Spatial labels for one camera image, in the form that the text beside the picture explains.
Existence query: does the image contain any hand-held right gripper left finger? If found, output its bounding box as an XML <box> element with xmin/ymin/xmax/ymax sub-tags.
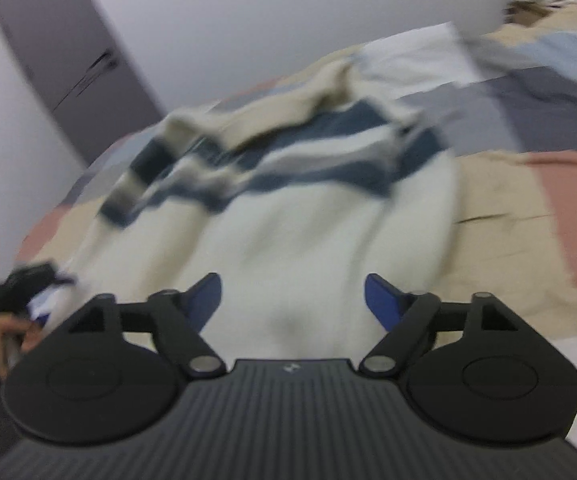
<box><xmin>67</xmin><ymin>273</ymin><xmax>228</xmax><ymax>377</ymax></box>

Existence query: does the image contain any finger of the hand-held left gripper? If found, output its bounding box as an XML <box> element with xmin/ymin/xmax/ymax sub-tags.
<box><xmin>16</xmin><ymin>261</ymin><xmax>77</xmax><ymax>301</ymax></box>

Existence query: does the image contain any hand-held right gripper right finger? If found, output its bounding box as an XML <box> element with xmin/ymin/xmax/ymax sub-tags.
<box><xmin>359</xmin><ymin>273</ymin><xmax>520</xmax><ymax>376</ymax></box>

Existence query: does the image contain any cream navy striped sweater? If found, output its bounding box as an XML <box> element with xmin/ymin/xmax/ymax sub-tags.
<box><xmin>63</xmin><ymin>55</ymin><xmax>462</xmax><ymax>361</ymax></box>

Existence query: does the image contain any patchwork bedsheet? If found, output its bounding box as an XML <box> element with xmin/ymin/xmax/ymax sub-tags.
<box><xmin>16</xmin><ymin>0</ymin><xmax>577</xmax><ymax>466</ymax></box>

